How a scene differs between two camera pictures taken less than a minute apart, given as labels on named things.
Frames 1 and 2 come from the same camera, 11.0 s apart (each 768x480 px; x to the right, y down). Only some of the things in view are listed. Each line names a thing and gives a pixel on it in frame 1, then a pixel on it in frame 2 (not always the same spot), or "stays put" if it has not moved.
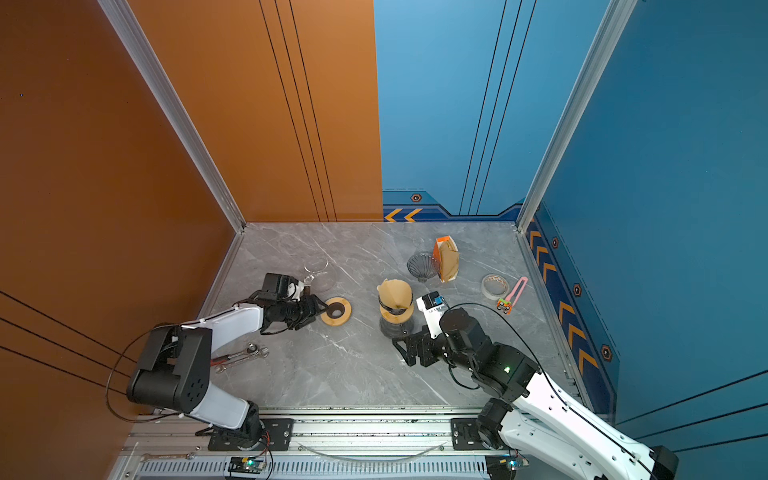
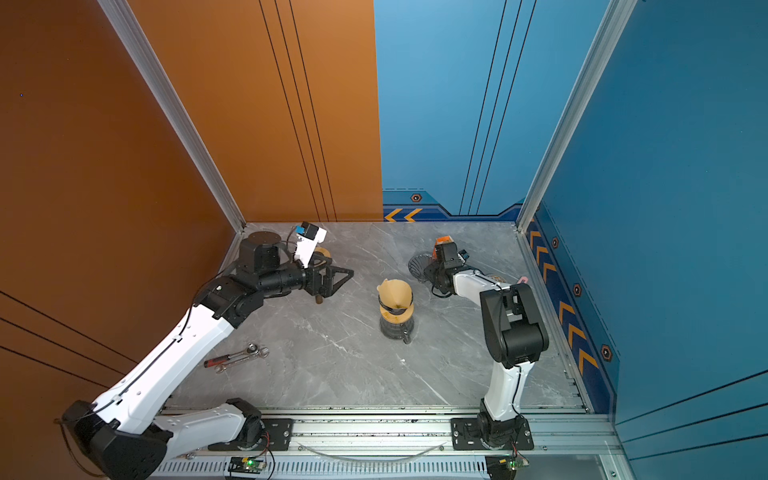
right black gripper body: [441, 350] -> [435, 273]
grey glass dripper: [423, 266] stays put
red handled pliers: [221, 362] stays put
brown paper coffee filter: [395, 293] stays put
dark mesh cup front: [396, 330] stays put
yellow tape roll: [338, 311] -> [324, 251]
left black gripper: [311, 309] -> [327, 289]
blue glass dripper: [396, 309] stays put
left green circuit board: [251, 465] stays put
